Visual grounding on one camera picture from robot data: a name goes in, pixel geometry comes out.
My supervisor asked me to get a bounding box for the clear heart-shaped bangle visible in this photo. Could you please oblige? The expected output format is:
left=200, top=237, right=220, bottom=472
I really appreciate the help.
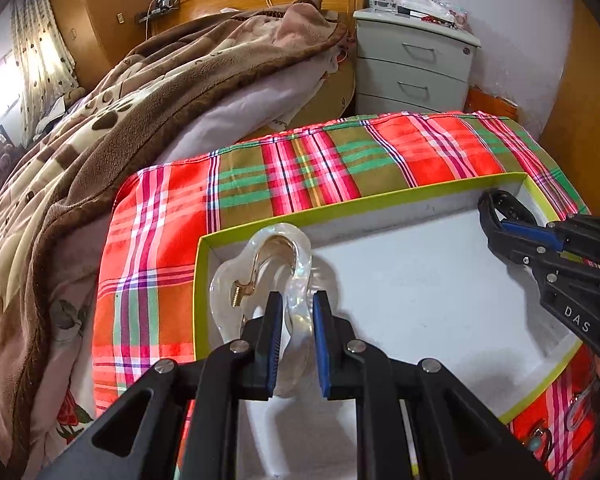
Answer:
left=209, top=222, right=313, bottom=398

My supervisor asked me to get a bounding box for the black fitness band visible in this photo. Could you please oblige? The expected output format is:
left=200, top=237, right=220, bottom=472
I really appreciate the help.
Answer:
left=478, top=188, right=538, bottom=237

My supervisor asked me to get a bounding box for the yellow-green shallow box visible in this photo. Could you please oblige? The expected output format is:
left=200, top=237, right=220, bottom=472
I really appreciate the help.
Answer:
left=191, top=171, right=584, bottom=480

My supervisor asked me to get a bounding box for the orange cardboard box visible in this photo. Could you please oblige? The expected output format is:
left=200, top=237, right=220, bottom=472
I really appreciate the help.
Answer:
left=465, top=86, right=519, bottom=120

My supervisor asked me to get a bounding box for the wooden door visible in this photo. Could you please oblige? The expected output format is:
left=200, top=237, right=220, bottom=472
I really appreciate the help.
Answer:
left=540, top=0, right=600, bottom=216

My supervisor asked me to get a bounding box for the plaid tablecloth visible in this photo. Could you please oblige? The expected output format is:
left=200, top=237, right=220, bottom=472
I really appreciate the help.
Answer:
left=92, top=113, right=595, bottom=479

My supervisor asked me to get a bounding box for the grey bedside nightstand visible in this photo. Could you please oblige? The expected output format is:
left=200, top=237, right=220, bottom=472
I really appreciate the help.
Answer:
left=353, top=9, right=481, bottom=114

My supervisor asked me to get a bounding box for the floral white bedsheet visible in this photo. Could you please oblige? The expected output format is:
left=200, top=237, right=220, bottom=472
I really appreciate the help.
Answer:
left=26, top=48, right=360, bottom=479

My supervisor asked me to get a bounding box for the clutter on nightstand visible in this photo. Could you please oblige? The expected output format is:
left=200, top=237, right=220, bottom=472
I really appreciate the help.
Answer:
left=368, top=0, right=469, bottom=30

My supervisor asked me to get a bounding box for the brown paw-print blanket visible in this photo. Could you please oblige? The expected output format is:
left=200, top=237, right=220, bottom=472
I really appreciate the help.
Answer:
left=0, top=0, right=347, bottom=479

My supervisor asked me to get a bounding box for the patterned curtain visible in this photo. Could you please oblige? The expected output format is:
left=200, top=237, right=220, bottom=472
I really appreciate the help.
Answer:
left=10, top=0, right=79, bottom=145

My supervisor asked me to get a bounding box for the wooden wardrobe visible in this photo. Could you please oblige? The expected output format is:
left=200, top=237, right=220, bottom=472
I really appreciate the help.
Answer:
left=50, top=0, right=152, bottom=90

